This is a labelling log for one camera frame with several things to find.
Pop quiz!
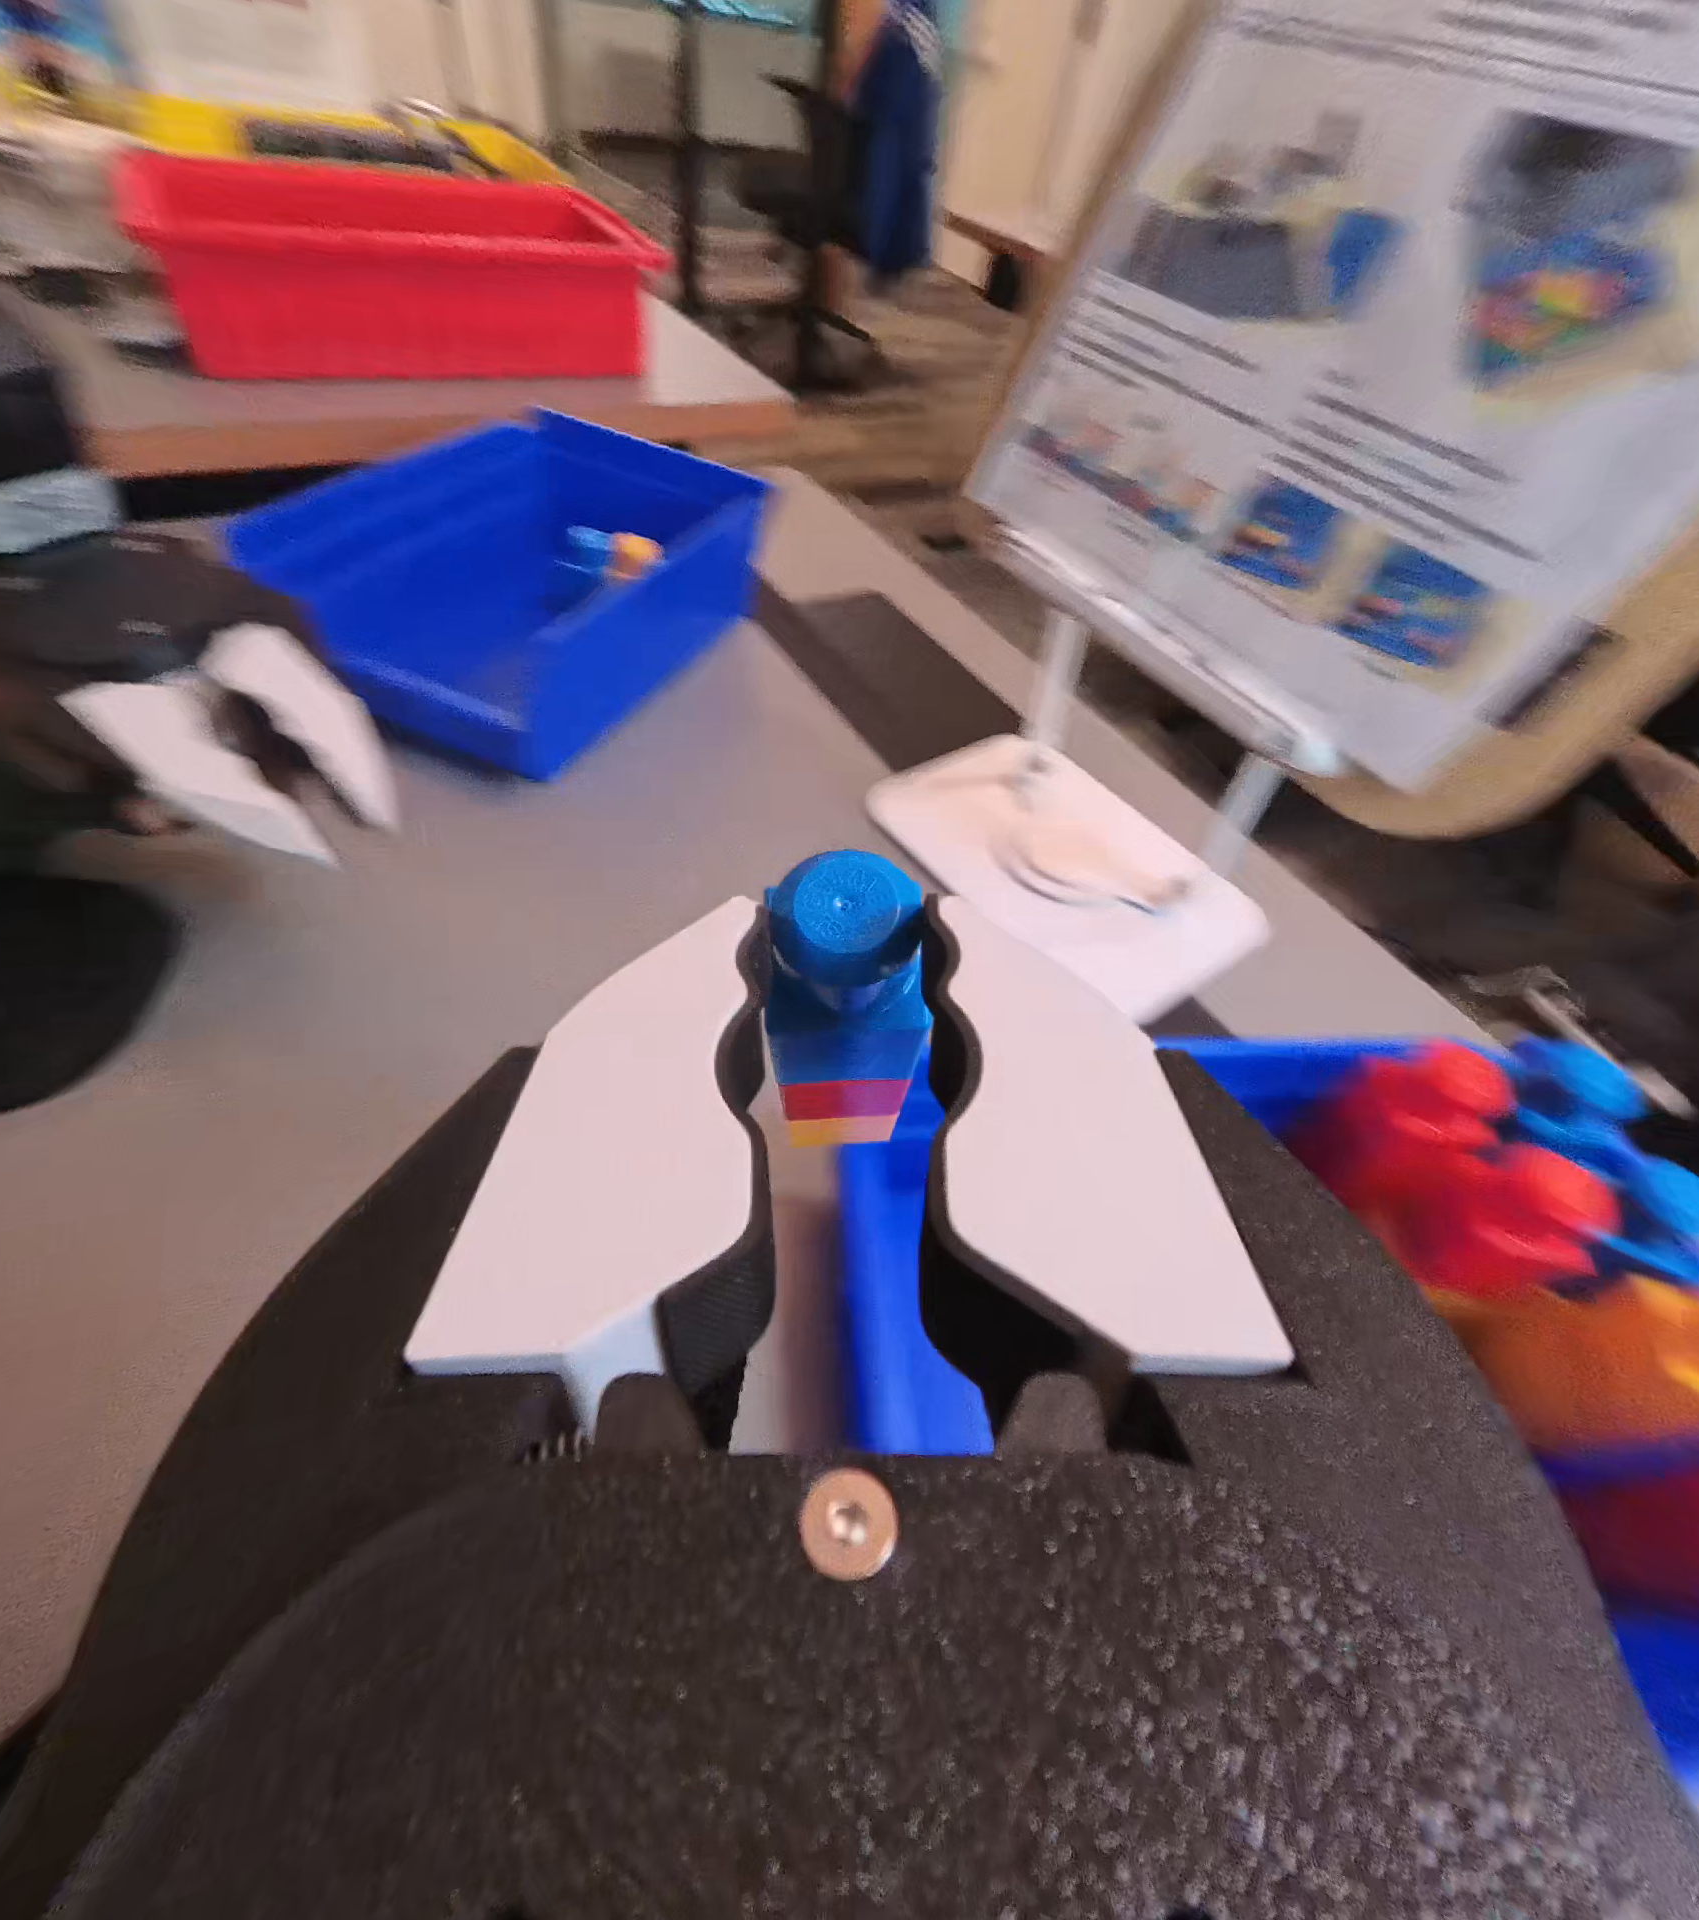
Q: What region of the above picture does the black office chair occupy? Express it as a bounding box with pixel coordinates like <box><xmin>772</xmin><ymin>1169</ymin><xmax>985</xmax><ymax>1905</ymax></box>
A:
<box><xmin>735</xmin><ymin>65</ymin><xmax>882</xmax><ymax>394</ymax></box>

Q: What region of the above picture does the black table cable cover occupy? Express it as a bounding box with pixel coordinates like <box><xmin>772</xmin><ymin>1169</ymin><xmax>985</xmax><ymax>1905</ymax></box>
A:
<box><xmin>760</xmin><ymin>591</ymin><xmax>1090</xmax><ymax>804</ymax></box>

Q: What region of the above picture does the grey table with wooden edge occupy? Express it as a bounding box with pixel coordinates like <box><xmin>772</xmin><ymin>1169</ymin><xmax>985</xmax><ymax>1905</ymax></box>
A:
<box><xmin>0</xmin><ymin>181</ymin><xmax>799</xmax><ymax>483</ymax></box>

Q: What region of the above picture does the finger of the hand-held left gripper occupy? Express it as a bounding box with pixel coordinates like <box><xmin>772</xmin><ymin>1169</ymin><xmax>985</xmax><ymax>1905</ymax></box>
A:
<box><xmin>65</xmin><ymin>683</ymin><xmax>340</xmax><ymax>868</ymax></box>
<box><xmin>204</xmin><ymin>623</ymin><xmax>400</xmax><ymax>830</ymax></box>

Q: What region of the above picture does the blue jacket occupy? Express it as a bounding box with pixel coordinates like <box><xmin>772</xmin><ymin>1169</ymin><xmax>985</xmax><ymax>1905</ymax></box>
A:
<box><xmin>841</xmin><ymin>0</ymin><xmax>945</xmax><ymax>288</ymax></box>

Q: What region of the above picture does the person's left hand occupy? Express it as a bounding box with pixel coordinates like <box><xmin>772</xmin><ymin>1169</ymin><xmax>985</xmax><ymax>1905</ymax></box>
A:
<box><xmin>0</xmin><ymin>661</ymin><xmax>191</xmax><ymax>838</ymax></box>

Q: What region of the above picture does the printed instruction poster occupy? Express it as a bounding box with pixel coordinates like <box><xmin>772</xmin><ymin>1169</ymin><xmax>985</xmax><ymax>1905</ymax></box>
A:
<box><xmin>965</xmin><ymin>0</ymin><xmax>1699</xmax><ymax>789</ymax></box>

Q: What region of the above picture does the yellow plastic bin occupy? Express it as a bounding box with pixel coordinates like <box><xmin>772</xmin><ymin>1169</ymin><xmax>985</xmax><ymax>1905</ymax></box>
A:
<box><xmin>84</xmin><ymin>91</ymin><xmax>573</xmax><ymax>190</ymax></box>

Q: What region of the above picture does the group of block towers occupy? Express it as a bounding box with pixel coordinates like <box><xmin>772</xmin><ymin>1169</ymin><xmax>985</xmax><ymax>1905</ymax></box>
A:
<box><xmin>1289</xmin><ymin>1033</ymin><xmax>1699</xmax><ymax>1628</ymax></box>

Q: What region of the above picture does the blue red yellow block tower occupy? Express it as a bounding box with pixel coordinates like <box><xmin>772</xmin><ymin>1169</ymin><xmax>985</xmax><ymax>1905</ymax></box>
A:
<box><xmin>764</xmin><ymin>852</ymin><xmax>937</xmax><ymax>1151</ymax></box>

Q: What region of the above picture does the red plastic bin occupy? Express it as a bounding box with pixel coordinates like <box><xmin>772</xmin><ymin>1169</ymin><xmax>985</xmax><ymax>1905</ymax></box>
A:
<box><xmin>110</xmin><ymin>148</ymin><xmax>676</xmax><ymax>384</ymax></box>

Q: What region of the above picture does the blue plastic bin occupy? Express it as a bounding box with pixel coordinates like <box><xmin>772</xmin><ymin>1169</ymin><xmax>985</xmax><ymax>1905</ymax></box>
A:
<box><xmin>226</xmin><ymin>405</ymin><xmax>777</xmax><ymax>781</ymax></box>
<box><xmin>834</xmin><ymin>1033</ymin><xmax>1699</xmax><ymax>1802</ymax></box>

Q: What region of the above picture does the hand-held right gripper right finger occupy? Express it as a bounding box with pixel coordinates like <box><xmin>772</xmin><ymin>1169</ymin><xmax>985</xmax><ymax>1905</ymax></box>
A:
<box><xmin>923</xmin><ymin>893</ymin><xmax>1299</xmax><ymax>1425</ymax></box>

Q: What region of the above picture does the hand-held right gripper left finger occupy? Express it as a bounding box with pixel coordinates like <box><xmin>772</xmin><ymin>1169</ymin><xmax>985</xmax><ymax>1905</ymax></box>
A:
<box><xmin>403</xmin><ymin>893</ymin><xmax>779</xmax><ymax>1435</ymax></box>

